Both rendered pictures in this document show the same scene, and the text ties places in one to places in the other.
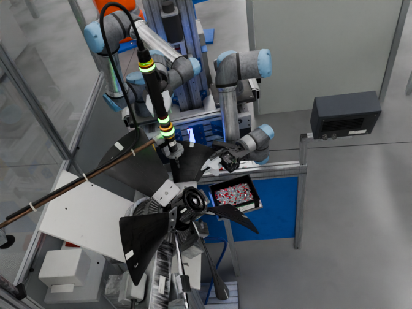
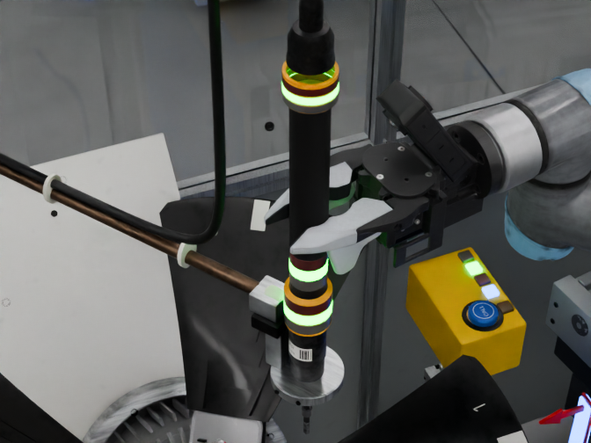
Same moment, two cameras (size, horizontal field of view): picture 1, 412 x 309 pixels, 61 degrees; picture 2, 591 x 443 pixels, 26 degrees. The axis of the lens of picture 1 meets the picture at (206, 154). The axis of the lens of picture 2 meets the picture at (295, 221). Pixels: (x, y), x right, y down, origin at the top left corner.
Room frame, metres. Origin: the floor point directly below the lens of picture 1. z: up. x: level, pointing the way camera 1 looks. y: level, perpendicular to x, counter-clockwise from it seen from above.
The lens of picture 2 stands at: (0.47, -0.54, 2.35)
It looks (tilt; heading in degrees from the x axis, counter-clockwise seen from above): 44 degrees down; 58
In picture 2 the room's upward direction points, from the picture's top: straight up
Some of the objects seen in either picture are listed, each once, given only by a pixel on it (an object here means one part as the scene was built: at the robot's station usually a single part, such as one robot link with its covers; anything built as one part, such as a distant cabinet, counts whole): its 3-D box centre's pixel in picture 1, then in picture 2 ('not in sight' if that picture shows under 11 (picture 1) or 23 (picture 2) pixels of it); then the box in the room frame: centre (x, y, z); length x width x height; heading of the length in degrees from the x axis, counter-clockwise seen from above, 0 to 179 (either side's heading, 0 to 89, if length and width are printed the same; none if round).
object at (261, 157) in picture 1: (257, 152); not in sight; (1.11, -0.23, 1.07); 0.11 x 0.08 x 0.11; 79
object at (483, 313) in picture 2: not in sight; (483, 314); (1.30, 0.29, 1.08); 0.04 x 0.04 x 0.02
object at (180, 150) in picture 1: (168, 143); (298, 339); (0.89, 0.12, 1.44); 0.09 x 0.07 x 0.10; 115
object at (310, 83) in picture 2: (147, 66); (310, 83); (0.90, 0.11, 1.75); 0.04 x 0.04 x 0.03
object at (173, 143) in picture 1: (159, 106); (309, 222); (0.90, 0.11, 1.60); 0.04 x 0.04 x 0.46
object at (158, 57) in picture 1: (155, 65); (560, 123); (1.18, 0.11, 1.58); 0.11 x 0.08 x 0.09; 0
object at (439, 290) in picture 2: not in sight; (463, 318); (1.31, 0.34, 1.02); 0.16 x 0.10 x 0.11; 80
